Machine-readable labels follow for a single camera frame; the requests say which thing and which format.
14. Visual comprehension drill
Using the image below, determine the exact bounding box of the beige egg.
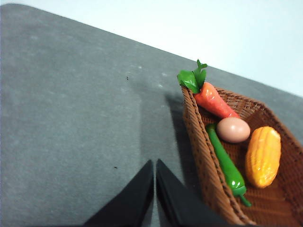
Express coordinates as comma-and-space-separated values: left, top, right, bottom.
216, 117, 251, 144

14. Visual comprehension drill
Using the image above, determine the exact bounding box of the yellow-orange corn cob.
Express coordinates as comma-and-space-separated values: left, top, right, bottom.
245, 126, 282, 189

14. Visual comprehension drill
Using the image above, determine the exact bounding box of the green chili pepper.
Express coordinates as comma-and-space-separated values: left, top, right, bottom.
205, 123, 252, 208

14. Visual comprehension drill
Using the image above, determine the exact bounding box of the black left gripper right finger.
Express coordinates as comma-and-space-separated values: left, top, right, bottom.
155, 158, 230, 227

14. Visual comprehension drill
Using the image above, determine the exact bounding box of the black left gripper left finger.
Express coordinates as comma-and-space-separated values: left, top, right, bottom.
83, 159, 154, 227

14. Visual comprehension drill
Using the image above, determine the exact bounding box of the orange carrot with green leaves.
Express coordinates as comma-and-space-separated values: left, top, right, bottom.
177, 59, 241, 119

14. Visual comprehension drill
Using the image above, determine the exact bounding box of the brown woven wicker basket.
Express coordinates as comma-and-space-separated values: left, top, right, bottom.
181, 85, 303, 227

